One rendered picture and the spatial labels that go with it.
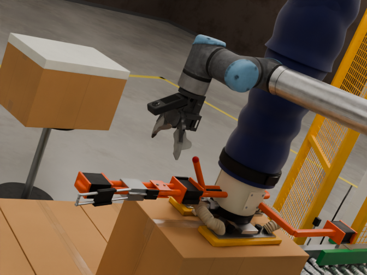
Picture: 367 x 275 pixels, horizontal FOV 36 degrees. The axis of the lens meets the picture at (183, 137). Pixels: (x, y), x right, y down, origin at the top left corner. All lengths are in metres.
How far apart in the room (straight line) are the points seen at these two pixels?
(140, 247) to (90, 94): 1.55
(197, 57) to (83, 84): 1.72
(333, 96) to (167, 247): 0.72
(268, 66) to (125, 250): 0.84
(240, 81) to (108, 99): 1.96
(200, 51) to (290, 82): 0.27
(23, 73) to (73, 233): 1.11
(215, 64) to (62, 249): 1.12
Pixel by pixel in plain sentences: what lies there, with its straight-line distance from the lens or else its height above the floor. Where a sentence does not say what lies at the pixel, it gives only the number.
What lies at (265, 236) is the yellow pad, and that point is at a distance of 2.09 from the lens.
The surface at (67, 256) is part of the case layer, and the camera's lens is 2.33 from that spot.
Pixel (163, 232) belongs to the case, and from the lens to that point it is 1.86.
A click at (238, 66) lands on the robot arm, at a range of 1.54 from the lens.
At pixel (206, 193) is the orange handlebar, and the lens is 1.92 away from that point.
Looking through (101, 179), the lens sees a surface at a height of 1.10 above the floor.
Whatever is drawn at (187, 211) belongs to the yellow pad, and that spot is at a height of 0.96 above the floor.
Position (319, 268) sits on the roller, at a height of 0.54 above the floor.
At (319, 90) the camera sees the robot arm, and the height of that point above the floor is 1.58.
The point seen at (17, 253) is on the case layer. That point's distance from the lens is 2.26.
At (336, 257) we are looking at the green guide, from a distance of 3.24.
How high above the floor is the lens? 1.77
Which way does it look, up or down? 17 degrees down
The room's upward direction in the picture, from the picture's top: 22 degrees clockwise
